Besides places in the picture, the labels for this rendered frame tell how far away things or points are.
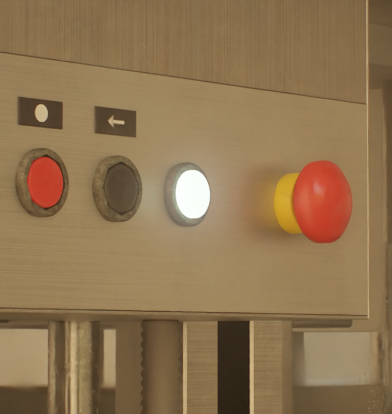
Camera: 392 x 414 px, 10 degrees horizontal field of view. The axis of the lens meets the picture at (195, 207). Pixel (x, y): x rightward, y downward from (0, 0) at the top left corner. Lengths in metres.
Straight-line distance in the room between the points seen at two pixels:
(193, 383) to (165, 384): 0.12
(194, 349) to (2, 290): 0.34
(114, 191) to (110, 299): 0.05
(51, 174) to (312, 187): 0.16
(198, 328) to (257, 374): 0.06
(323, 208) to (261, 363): 0.26
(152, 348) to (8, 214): 0.22
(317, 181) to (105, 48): 0.14
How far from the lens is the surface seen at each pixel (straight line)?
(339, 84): 1.13
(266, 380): 1.32
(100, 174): 0.99
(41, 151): 0.96
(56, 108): 0.97
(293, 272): 1.10
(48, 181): 0.96
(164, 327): 1.15
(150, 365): 1.15
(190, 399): 1.27
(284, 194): 1.08
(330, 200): 1.07
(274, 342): 1.33
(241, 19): 1.08
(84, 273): 0.98
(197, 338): 1.27
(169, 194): 1.02
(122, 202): 1.00
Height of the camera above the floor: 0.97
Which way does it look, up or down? 4 degrees up
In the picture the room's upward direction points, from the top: straight up
